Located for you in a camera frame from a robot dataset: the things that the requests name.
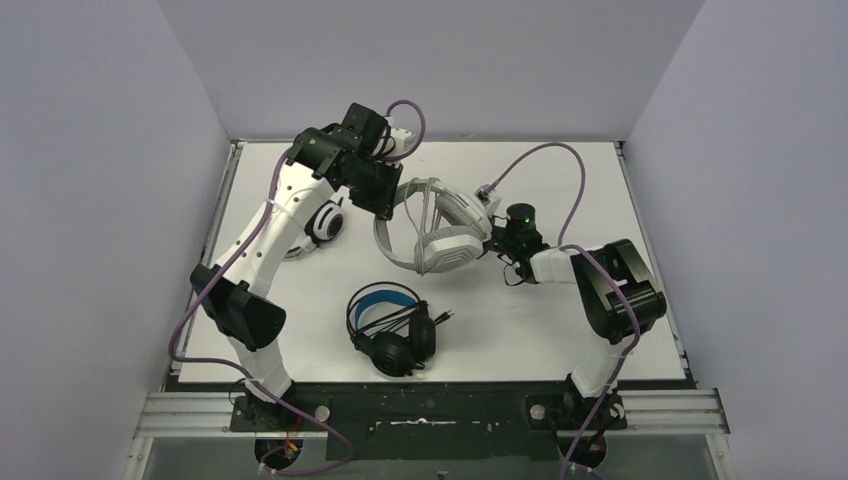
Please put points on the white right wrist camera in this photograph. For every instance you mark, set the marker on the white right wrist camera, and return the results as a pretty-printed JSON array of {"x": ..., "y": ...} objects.
[{"x": 489, "y": 199}]

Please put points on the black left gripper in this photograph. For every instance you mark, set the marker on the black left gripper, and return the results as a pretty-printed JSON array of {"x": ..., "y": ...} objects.
[{"x": 374, "y": 198}]

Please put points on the grey white headphones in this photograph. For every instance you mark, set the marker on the grey white headphones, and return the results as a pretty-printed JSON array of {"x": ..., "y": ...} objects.
[{"x": 450, "y": 226}]

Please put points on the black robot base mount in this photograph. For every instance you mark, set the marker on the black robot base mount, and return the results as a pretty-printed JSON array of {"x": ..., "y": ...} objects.
[{"x": 445, "y": 420}]

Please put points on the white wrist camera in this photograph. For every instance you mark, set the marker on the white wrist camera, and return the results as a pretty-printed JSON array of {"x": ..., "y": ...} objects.
[
  {"x": 402, "y": 141},
  {"x": 489, "y": 199}
]

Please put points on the black headphones with blue band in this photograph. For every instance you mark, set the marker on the black headphones with blue band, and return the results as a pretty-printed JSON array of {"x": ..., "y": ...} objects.
[{"x": 391, "y": 324}]

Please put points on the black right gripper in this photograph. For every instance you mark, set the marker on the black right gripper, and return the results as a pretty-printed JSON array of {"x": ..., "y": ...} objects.
[{"x": 484, "y": 250}]

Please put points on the white and black headphones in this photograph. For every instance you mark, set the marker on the white and black headphones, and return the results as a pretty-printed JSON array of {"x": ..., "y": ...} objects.
[{"x": 323, "y": 227}]

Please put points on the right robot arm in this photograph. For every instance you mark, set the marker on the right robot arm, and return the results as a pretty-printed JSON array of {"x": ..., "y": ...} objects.
[{"x": 620, "y": 295}]

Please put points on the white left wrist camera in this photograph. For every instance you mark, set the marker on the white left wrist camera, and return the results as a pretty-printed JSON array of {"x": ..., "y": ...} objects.
[{"x": 402, "y": 141}]

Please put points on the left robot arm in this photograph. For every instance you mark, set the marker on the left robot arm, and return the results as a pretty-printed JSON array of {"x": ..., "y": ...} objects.
[{"x": 233, "y": 291}]

